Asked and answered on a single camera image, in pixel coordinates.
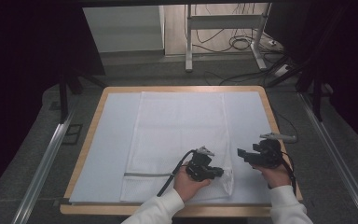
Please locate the pale blue table mat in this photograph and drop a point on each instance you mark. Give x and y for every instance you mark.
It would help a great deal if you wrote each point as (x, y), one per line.
(112, 140)

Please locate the white cabinet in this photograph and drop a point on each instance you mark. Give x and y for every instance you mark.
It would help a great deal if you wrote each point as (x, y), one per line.
(124, 28)

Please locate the person's left hand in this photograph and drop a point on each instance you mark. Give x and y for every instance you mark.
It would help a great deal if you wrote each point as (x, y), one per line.
(185, 185)

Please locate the white metal desk frame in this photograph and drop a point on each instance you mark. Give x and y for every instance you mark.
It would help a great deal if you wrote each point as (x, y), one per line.
(223, 21)

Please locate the white power strip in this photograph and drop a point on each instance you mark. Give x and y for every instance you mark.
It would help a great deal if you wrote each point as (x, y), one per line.
(282, 70)

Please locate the white cloth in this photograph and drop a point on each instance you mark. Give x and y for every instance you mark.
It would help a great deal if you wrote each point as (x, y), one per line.
(180, 124)

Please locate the black metal stand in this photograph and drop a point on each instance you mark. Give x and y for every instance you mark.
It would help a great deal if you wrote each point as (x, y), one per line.
(317, 99)
(63, 96)

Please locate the dark curtain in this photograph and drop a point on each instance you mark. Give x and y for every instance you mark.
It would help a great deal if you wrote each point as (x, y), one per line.
(28, 62)
(348, 62)

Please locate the grey tape piece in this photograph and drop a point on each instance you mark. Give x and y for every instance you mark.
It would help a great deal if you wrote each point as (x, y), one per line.
(64, 201)

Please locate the person's right hand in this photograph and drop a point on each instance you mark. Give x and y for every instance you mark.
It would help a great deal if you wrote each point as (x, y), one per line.
(276, 177)

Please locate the aluminium floor rail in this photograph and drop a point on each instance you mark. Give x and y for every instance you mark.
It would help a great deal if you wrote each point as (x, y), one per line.
(40, 174)
(335, 149)

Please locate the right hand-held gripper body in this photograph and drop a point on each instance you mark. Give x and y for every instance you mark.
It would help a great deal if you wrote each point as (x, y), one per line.
(268, 154)

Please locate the black floor socket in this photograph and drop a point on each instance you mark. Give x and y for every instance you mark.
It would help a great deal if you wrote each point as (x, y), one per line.
(72, 134)

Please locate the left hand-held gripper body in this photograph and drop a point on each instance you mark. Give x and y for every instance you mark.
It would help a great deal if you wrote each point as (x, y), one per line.
(199, 169)

